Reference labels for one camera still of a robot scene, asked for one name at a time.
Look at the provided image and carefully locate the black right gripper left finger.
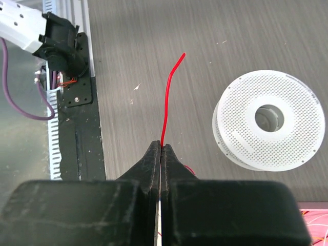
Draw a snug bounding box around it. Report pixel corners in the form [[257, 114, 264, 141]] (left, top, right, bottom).
[[1, 141, 161, 245]]

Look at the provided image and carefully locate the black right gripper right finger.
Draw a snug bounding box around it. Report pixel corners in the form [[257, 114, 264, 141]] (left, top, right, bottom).
[[160, 145, 311, 245]]

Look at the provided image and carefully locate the red cable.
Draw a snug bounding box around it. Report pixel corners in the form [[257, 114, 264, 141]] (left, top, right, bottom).
[[156, 52, 196, 246]]

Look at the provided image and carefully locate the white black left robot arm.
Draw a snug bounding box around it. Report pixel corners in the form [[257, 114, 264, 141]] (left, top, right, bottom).
[[1, 1, 89, 77]]

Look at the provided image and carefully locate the pink open box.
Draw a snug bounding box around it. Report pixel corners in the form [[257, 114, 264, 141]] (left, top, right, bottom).
[[298, 202, 327, 246]]

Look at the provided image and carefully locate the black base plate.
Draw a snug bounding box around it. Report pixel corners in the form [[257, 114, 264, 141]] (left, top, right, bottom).
[[57, 33, 106, 180]]

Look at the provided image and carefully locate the white cable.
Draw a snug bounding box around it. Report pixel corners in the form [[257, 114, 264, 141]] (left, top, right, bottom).
[[301, 210, 328, 231]]

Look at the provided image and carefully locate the white perforated cable spool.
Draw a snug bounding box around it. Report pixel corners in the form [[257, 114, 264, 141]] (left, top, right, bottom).
[[212, 70, 325, 172]]

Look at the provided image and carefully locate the orange cable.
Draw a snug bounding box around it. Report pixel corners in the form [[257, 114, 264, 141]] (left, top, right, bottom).
[[309, 225, 328, 246]]

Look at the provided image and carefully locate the white slotted cable duct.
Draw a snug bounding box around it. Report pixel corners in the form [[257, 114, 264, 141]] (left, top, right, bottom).
[[42, 0, 64, 180]]

